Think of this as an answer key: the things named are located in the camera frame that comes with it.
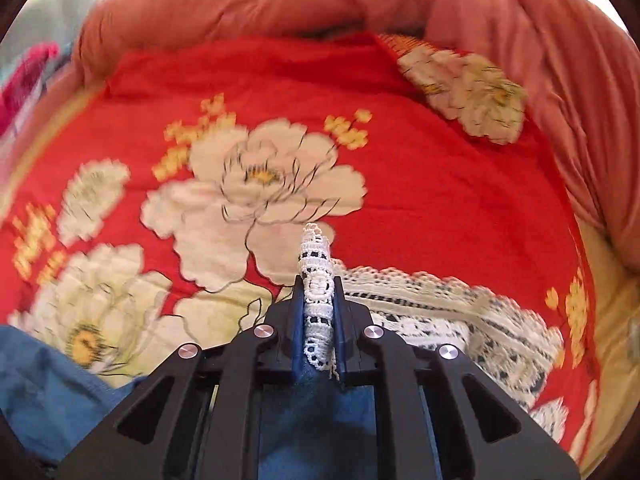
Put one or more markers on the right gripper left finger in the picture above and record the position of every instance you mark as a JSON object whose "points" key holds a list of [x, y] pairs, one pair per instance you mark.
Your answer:
{"points": [[197, 416]]}

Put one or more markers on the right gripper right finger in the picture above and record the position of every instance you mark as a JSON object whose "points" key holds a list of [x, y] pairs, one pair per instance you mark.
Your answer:
{"points": [[437, 414]]}

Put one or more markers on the blue denim lace-trimmed shorts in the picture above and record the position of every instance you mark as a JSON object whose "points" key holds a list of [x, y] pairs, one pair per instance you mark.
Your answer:
{"points": [[311, 427]]}

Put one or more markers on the magenta clothing pile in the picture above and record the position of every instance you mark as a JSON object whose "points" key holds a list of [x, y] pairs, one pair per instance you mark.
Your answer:
{"points": [[24, 78]]}

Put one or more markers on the tan mattress sheet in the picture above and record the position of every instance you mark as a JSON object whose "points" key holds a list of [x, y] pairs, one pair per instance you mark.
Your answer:
{"points": [[617, 306]]}

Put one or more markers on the red floral bed sheet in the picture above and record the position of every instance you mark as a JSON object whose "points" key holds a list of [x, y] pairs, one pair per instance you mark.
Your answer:
{"points": [[169, 207]]}

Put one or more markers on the salmon pink quilt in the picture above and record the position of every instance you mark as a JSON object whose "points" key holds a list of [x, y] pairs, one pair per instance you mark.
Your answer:
{"points": [[580, 70]]}

